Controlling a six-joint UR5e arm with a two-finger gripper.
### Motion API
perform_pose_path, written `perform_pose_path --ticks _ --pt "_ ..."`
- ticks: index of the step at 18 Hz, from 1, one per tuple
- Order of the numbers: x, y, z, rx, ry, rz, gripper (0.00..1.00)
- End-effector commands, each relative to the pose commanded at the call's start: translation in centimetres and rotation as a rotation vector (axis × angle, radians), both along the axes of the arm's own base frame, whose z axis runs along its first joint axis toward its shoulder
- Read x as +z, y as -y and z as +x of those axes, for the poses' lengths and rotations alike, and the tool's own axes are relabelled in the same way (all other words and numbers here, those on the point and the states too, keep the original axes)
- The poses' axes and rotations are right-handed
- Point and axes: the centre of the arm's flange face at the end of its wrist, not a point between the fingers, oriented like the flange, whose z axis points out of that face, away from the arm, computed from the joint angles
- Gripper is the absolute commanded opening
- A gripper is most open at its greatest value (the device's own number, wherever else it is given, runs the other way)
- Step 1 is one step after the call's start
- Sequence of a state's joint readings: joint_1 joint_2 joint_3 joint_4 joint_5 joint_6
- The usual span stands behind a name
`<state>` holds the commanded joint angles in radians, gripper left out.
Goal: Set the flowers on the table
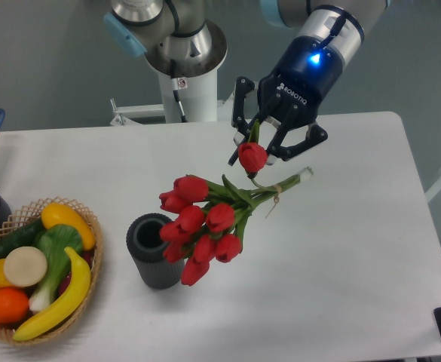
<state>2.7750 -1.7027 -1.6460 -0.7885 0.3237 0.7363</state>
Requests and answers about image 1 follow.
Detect yellow banana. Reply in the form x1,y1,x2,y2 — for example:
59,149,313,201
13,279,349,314
12,247,91,342

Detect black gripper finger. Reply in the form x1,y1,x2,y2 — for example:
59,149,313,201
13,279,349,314
228,76,281,166
267,105,328,161

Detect green cucumber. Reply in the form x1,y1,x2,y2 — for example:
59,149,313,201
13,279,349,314
0,219,45,259

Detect white table clamp bracket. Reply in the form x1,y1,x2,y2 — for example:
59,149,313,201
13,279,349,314
109,98,165,126

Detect dark grey ribbed vase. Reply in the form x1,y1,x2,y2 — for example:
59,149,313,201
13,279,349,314
126,213,185,290

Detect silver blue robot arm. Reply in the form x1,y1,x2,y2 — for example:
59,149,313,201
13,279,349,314
103,1,389,163

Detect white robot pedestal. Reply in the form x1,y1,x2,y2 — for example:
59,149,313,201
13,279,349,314
145,18,228,124

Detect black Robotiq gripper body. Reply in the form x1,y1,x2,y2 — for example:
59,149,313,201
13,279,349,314
257,37,343,127

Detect green bok choy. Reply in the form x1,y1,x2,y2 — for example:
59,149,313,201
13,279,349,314
29,224,83,314

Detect beige round radish slice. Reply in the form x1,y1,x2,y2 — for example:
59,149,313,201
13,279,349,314
3,247,47,287

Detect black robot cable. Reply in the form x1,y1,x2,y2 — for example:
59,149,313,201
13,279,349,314
169,59,188,124

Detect red tulip bouquet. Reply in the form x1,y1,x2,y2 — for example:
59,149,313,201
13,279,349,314
158,118,315,287

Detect woven wicker basket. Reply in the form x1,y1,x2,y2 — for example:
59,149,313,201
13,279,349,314
0,197,103,346

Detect yellow squash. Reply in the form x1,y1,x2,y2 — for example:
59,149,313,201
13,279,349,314
41,203,96,251

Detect orange fruit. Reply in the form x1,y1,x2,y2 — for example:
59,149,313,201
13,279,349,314
0,287,29,324

